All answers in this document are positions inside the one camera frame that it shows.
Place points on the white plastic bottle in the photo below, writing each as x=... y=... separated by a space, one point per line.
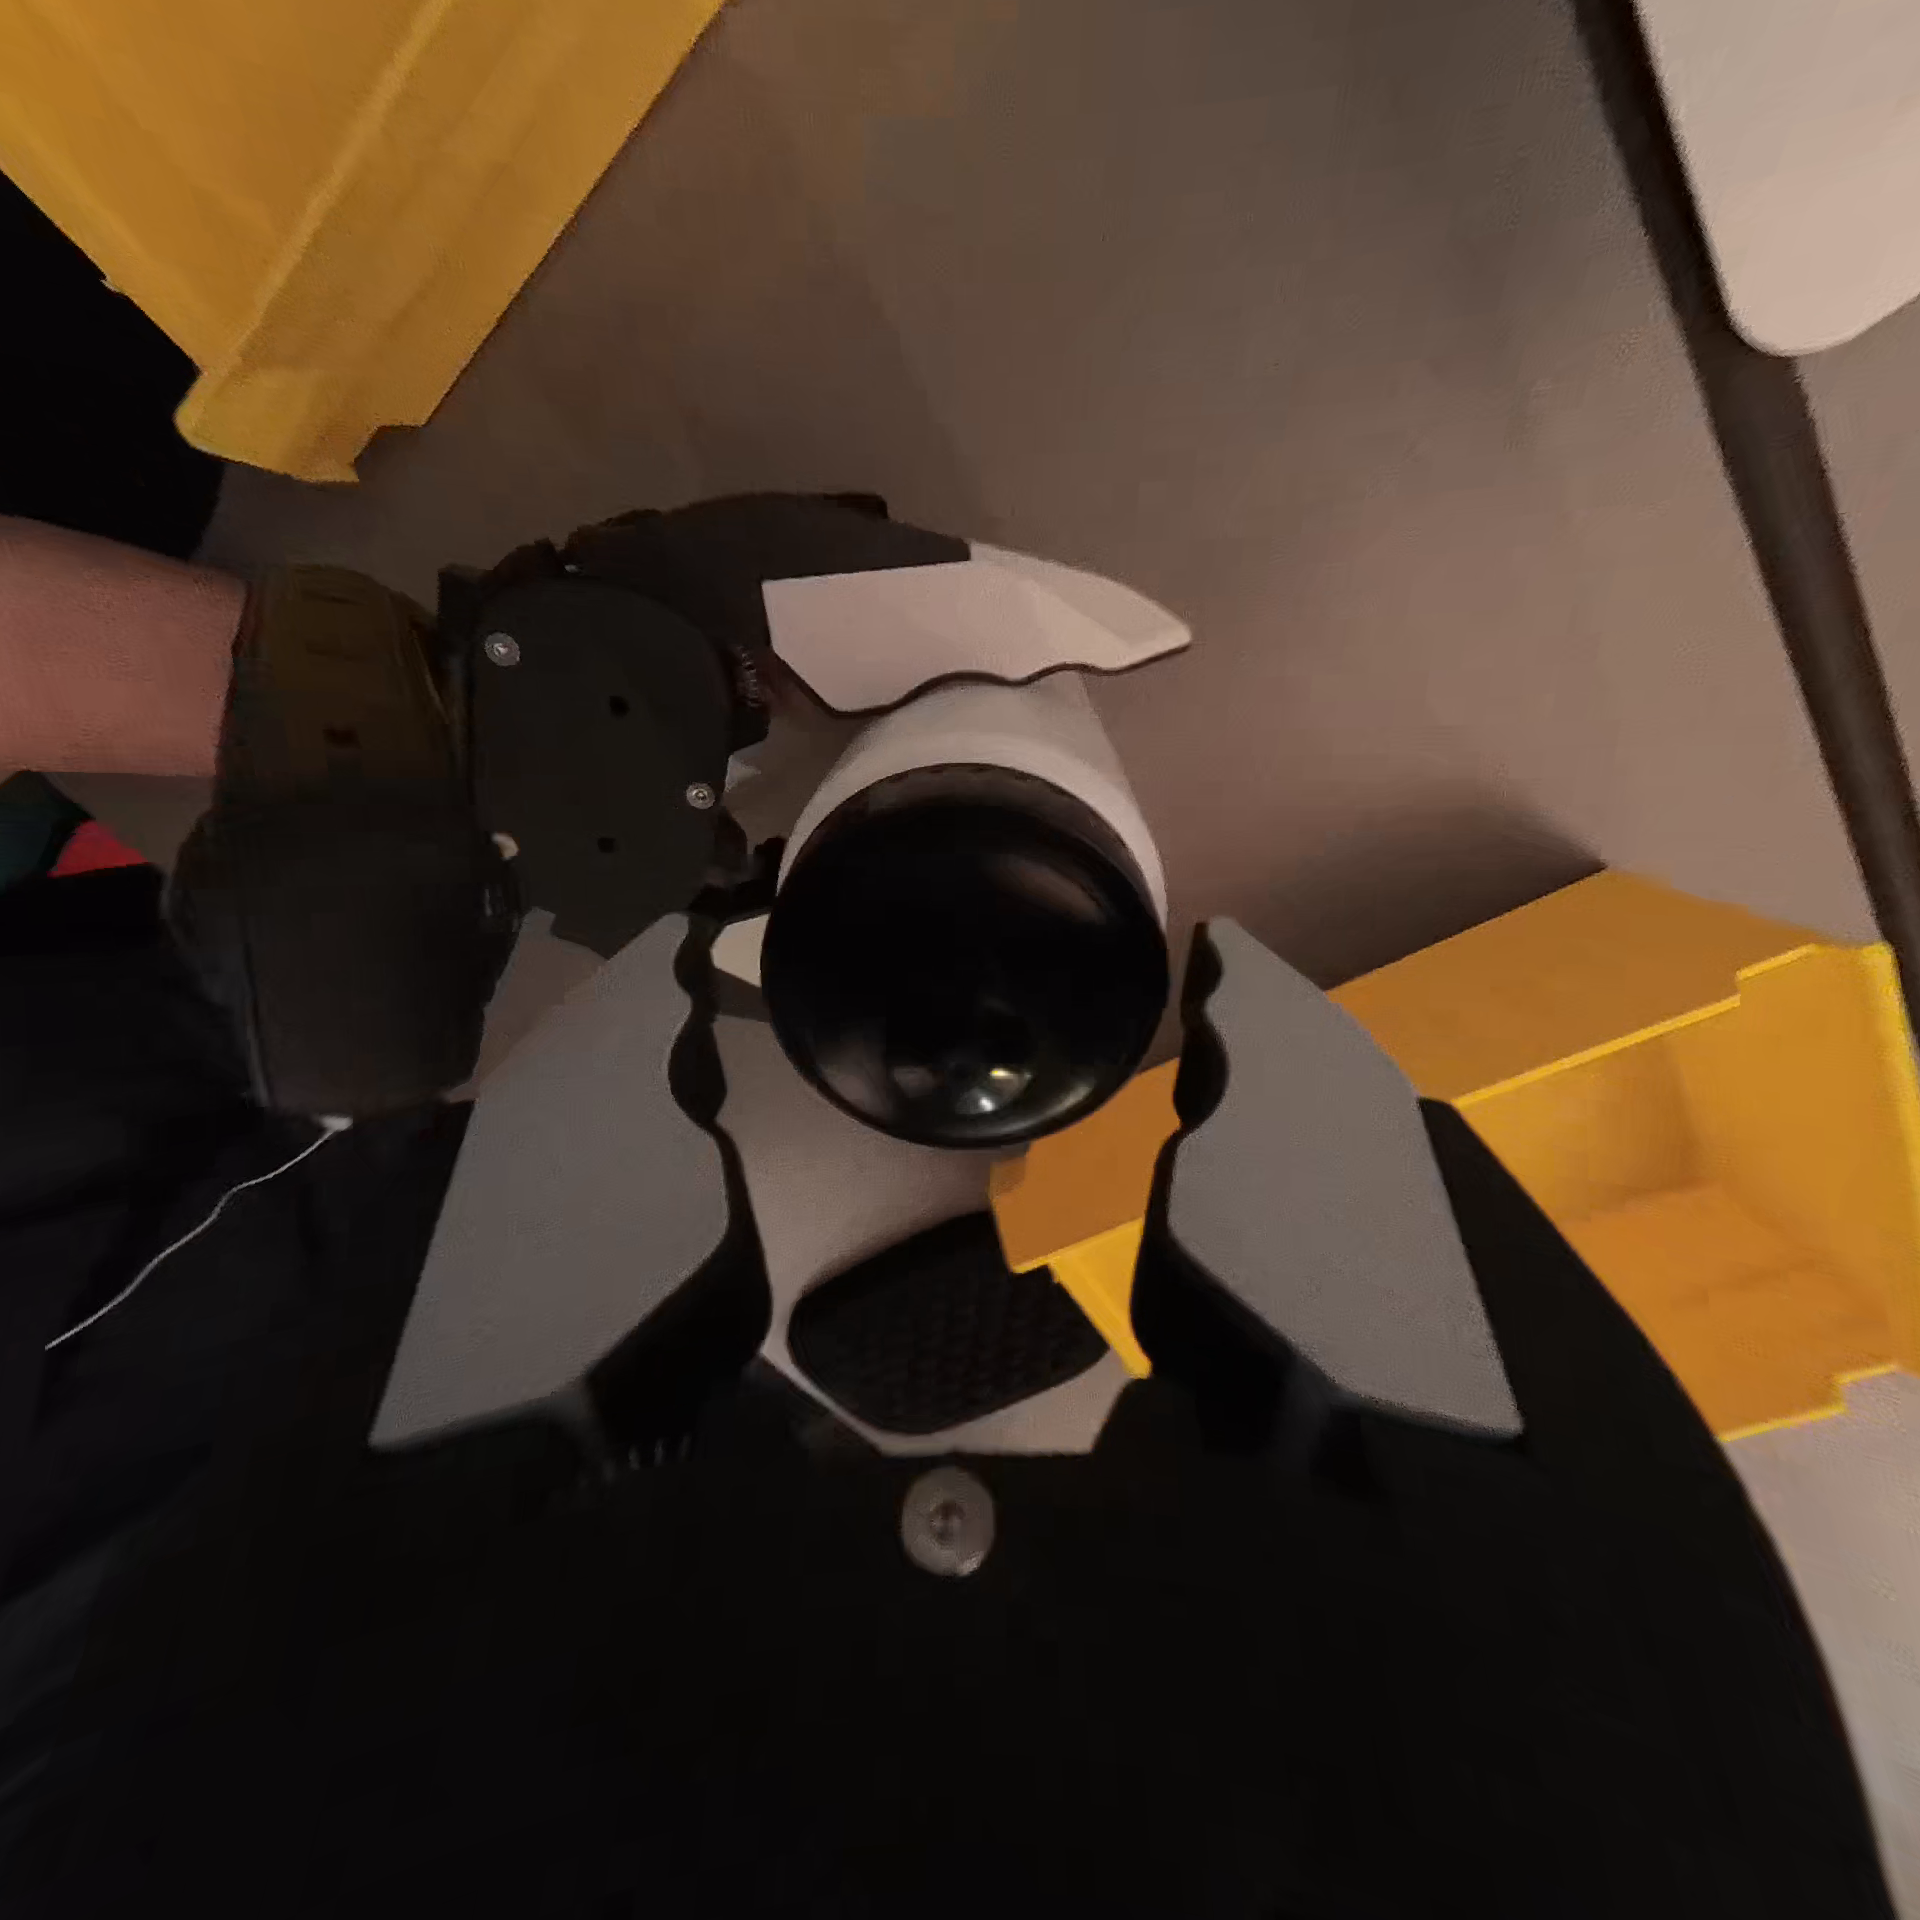
x=974 y=728

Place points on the yellow plastic bin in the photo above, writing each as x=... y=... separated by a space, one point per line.
x=1651 y=1170
x=301 y=194

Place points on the black bottle lid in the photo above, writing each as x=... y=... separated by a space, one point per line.
x=931 y=931

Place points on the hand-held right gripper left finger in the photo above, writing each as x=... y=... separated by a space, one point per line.
x=557 y=1200

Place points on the person's dark clothing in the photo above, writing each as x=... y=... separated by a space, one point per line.
x=149 y=1035

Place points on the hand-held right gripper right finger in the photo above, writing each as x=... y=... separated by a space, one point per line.
x=1320 y=1200

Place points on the person's left forearm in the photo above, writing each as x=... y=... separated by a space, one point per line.
x=107 y=646

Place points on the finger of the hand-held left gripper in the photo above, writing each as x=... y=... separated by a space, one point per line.
x=961 y=616

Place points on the red patterned cloth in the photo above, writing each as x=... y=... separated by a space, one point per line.
x=77 y=849

